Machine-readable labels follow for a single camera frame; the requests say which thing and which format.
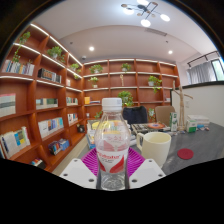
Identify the wooden artist mannequin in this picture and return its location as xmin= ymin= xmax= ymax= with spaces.
xmin=172 ymin=80 xmax=194 ymax=132

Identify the orange wooden shelf unit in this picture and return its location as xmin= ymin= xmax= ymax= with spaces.
xmin=0 ymin=22 xmax=181 ymax=173

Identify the tan chair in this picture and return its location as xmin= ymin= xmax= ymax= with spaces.
xmin=154 ymin=105 xmax=176 ymax=127

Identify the cream ceramic mug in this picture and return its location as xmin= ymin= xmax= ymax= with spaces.
xmin=135 ymin=131 xmax=172 ymax=169

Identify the clear plastic water bottle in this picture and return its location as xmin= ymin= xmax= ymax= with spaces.
xmin=94 ymin=97 xmax=132 ymax=192

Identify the flat round red coaster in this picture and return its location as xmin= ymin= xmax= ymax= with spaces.
xmin=176 ymin=147 xmax=195 ymax=160

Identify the grey curtain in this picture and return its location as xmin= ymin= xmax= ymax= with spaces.
xmin=186 ymin=61 xmax=217 ymax=85

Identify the stack of white boxes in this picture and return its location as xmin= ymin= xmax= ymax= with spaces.
xmin=187 ymin=114 xmax=210 ymax=128

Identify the black-framed window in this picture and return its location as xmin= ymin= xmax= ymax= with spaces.
xmin=210 ymin=58 xmax=224 ymax=82

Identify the tall green white carton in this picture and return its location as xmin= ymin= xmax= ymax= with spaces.
xmin=169 ymin=111 xmax=179 ymax=132

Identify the stack of colourful books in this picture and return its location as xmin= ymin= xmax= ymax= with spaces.
xmin=85 ymin=119 xmax=101 ymax=150

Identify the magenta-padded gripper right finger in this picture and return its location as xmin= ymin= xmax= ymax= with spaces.
xmin=125 ymin=147 xmax=167 ymax=190

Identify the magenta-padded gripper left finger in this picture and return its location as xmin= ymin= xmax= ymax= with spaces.
xmin=59 ymin=147 xmax=100 ymax=190

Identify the magazine with orange disc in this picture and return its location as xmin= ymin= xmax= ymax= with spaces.
xmin=130 ymin=122 xmax=171 ymax=135

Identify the black multi-bulb ceiling lamp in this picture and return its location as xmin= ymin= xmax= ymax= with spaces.
xmin=120 ymin=0 xmax=172 ymax=28

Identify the dark office chair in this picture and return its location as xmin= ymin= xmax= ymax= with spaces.
xmin=121 ymin=105 xmax=149 ymax=125

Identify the small green white box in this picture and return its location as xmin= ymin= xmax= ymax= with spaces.
xmin=185 ymin=119 xmax=198 ymax=134

